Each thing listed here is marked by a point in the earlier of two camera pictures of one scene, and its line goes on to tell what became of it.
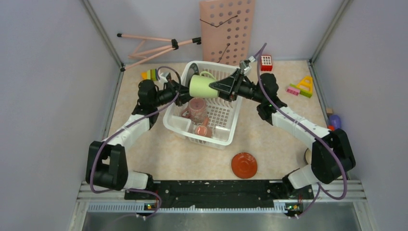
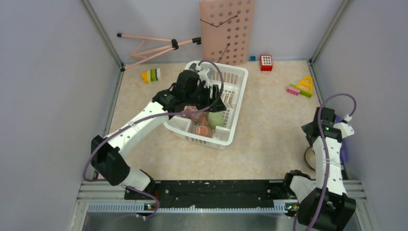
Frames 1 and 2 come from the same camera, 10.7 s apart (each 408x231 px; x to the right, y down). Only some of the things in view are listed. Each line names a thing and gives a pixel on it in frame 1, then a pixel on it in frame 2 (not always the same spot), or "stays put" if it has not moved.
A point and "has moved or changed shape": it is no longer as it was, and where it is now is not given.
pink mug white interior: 204,130 stays put
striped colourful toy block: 150,74 stays put
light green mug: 199,85 has moved or changed shape
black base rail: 223,194 stays put
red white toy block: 266,63 stays put
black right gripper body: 248,90 to 306,128
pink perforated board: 226,28 stays put
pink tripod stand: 151,47 stays put
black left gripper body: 167,95 to 200,97
